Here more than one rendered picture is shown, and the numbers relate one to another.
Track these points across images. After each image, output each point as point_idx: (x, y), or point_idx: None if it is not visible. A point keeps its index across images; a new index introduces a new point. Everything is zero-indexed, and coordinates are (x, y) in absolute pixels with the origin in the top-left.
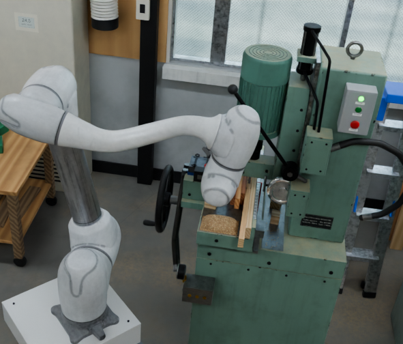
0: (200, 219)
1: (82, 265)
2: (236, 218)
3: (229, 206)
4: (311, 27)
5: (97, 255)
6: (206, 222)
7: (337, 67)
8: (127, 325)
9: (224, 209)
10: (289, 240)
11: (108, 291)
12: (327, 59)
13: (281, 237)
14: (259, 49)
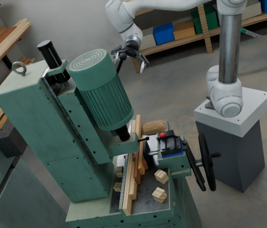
0: (167, 127)
1: (213, 67)
2: (143, 136)
3: (149, 144)
4: (46, 40)
5: (210, 73)
6: (161, 120)
7: (41, 61)
8: (199, 107)
9: (152, 140)
10: (113, 161)
11: (218, 116)
12: (44, 65)
13: (118, 162)
14: (94, 59)
